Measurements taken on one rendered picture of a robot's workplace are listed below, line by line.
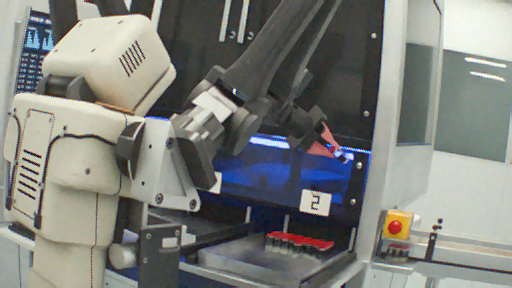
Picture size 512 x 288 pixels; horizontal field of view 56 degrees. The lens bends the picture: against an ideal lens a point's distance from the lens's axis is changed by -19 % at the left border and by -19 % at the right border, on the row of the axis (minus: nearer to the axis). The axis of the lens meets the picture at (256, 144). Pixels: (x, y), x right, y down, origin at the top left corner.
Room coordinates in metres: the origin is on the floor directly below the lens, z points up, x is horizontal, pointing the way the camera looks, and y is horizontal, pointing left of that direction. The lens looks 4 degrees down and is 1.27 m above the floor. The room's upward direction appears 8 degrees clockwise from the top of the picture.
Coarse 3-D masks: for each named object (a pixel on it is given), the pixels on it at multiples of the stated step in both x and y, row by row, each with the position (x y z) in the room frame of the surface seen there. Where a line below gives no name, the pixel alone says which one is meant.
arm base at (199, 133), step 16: (192, 112) 0.81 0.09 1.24; (208, 112) 0.81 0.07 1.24; (176, 128) 0.77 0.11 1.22; (192, 128) 0.78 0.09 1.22; (208, 128) 0.80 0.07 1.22; (224, 128) 0.82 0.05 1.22; (192, 144) 0.74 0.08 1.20; (208, 144) 0.78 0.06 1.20; (192, 160) 0.76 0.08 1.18; (208, 160) 0.76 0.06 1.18; (192, 176) 0.78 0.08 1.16; (208, 176) 0.76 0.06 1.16
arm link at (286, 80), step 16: (336, 0) 0.96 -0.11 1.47; (320, 16) 0.98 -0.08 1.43; (304, 32) 1.00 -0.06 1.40; (320, 32) 1.01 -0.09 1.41; (304, 48) 1.02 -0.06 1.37; (288, 64) 1.04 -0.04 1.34; (304, 64) 1.06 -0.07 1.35; (272, 80) 1.07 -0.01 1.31; (288, 80) 1.06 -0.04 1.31; (272, 96) 1.10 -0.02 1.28; (288, 96) 1.08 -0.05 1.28; (272, 112) 1.10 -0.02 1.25
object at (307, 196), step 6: (306, 192) 1.57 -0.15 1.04; (312, 192) 1.56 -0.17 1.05; (318, 192) 1.55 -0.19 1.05; (306, 198) 1.57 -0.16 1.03; (312, 198) 1.56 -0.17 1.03; (324, 198) 1.54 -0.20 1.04; (330, 198) 1.54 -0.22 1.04; (306, 204) 1.57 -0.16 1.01; (324, 204) 1.54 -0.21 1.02; (300, 210) 1.57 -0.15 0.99; (306, 210) 1.56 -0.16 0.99; (312, 210) 1.56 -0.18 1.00; (318, 210) 1.55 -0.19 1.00; (324, 210) 1.54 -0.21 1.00
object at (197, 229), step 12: (168, 216) 1.74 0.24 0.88; (180, 216) 1.77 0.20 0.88; (192, 216) 1.80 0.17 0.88; (192, 228) 1.63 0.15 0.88; (204, 228) 1.66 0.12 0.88; (216, 228) 1.68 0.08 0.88; (228, 228) 1.57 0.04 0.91; (240, 228) 1.64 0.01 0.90; (252, 228) 1.71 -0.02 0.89; (192, 240) 1.42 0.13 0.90
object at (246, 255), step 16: (240, 240) 1.46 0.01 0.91; (256, 240) 1.54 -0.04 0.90; (208, 256) 1.27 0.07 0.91; (224, 256) 1.37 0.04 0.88; (240, 256) 1.40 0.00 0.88; (256, 256) 1.42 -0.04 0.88; (272, 256) 1.44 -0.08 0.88; (288, 256) 1.46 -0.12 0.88; (336, 256) 1.38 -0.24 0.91; (240, 272) 1.23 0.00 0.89; (256, 272) 1.21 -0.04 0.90; (272, 272) 1.19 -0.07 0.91; (288, 272) 1.30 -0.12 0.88; (304, 272) 1.31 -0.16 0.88; (320, 272) 1.28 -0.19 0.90
